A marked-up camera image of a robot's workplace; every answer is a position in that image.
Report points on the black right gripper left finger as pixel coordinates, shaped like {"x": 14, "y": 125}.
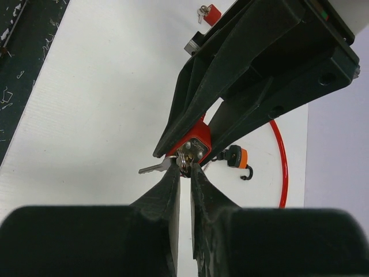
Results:
{"x": 140, "y": 239}

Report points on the silver key bunch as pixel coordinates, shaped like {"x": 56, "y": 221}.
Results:
{"x": 180, "y": 160}

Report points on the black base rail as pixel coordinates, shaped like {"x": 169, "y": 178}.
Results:
{"x": 28, "y": 29}

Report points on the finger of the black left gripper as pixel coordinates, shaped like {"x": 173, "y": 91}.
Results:
{"x": 252, "y": 108}
{"x": 222, "y": 60}

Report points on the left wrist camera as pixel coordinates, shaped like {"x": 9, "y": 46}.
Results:
{"x": 195, "y": 43}

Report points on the thick red cable lock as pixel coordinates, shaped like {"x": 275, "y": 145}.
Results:
{"x": 284, "y": 164}

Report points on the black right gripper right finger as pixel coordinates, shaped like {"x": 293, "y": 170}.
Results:
{"x": 229, "y": 240}

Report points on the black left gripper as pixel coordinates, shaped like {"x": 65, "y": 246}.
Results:
{"x": 301, "y": 51}

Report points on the red cable padlock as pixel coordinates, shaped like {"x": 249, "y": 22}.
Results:
{"x": 209, "y": 14}
{"x": 195, "y": 144}

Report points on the orange black padlock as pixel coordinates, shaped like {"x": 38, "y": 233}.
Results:
{"x": 236, "y": 157}

